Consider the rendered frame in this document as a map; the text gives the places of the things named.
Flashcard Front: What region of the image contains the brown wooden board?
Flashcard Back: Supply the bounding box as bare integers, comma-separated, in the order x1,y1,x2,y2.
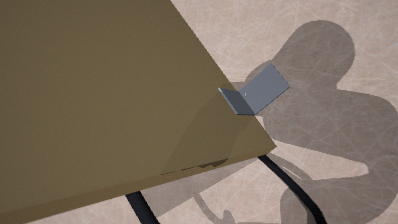
0,0,277,224

